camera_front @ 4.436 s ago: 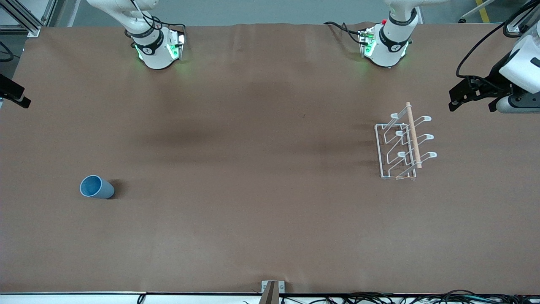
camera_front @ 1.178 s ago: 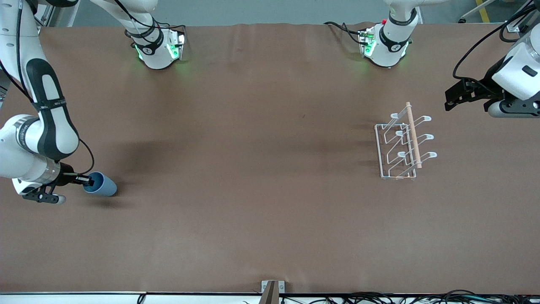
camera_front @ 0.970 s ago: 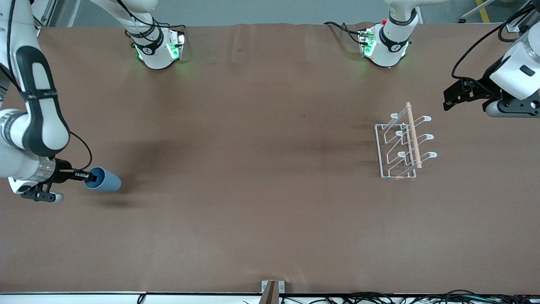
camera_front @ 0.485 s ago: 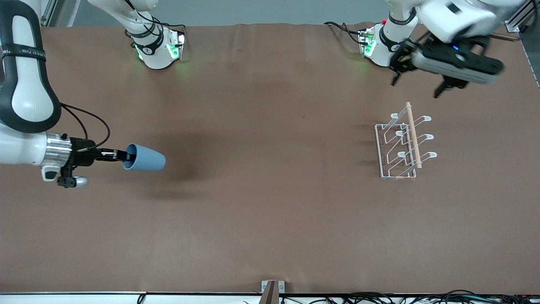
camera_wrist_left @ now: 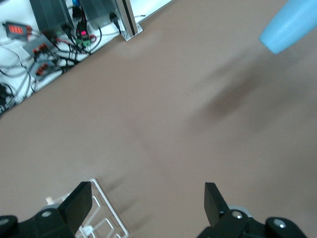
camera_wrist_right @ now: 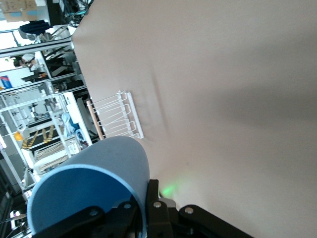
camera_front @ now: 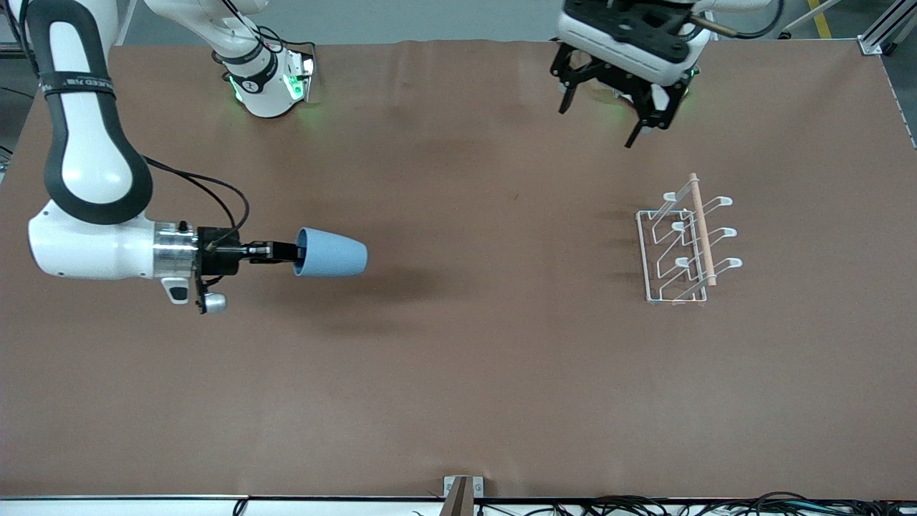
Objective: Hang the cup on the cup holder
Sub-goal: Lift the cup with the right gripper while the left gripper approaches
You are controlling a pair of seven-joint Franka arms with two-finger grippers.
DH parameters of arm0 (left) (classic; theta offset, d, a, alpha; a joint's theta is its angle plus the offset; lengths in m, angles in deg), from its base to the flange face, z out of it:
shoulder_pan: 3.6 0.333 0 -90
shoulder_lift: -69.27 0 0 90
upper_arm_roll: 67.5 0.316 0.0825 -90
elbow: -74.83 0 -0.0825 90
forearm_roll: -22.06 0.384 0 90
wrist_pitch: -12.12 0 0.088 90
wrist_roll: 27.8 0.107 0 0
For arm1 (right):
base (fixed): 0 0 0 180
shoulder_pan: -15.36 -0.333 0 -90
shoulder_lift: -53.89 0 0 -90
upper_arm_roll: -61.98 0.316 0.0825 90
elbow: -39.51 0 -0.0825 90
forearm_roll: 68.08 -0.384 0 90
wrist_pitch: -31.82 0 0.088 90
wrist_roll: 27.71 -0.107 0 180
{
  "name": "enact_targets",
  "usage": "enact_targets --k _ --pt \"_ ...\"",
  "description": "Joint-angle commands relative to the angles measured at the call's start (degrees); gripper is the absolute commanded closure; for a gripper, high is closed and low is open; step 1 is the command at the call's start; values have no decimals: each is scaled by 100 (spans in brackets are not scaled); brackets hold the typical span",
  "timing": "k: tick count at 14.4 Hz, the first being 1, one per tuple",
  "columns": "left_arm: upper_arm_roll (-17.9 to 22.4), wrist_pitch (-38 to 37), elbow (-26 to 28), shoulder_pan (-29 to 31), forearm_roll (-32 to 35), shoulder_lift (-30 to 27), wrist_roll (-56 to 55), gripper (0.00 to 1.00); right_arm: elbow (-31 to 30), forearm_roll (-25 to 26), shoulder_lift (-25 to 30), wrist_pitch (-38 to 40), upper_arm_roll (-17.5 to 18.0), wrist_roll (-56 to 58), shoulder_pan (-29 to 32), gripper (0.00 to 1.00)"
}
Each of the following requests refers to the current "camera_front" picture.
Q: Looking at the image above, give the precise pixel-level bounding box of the blue plastic cup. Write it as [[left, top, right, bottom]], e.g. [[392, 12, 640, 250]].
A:
[[292, 226, 369, 280]]

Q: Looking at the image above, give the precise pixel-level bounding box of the brown paper table cover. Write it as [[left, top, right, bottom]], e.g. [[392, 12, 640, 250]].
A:
[[0, 37, 917, 500]]

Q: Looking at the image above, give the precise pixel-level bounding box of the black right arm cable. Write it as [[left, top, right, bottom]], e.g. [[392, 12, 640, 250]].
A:
[[141, 156, 251, 249]]

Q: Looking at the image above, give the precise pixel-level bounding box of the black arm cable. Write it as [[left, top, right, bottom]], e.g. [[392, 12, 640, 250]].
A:
[[696, 0, 786, 41], [141, 156, 251, 249]]

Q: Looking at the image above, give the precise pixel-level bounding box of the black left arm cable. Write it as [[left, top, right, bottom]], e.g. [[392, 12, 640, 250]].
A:
[[696, 0, 786, 41]]

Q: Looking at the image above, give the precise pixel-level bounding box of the white wire cup holder rack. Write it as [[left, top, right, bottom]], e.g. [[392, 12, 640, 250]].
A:
[[636, 173, 744, 307]]

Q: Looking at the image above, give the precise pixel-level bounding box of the black right base cable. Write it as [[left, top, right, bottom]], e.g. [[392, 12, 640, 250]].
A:
[[244, 21, 317, 67]]

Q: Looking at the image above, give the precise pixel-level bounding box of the aluminium frame profile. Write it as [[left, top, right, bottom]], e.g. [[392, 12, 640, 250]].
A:
[[858, 0, 917, 57]]

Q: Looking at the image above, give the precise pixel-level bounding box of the metal bracket with post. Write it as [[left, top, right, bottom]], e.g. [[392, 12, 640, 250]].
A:
[[443, 475, 485, 516]]

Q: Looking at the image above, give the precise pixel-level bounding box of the teal cable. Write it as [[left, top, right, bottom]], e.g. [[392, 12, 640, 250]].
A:
[[808, 501, 886, 515]]

